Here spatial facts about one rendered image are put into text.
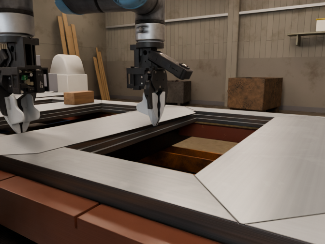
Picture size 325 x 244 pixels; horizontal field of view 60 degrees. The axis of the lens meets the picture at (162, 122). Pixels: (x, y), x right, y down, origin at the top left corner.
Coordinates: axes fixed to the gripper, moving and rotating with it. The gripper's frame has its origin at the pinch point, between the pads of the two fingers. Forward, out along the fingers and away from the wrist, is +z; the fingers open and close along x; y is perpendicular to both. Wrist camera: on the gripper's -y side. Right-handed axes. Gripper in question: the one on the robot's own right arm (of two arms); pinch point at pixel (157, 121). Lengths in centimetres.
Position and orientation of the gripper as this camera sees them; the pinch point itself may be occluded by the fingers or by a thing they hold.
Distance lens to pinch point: 74.1
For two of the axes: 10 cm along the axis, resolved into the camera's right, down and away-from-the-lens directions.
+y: -8.5, -0.9, 5.2
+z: 0.0, 9.8, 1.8
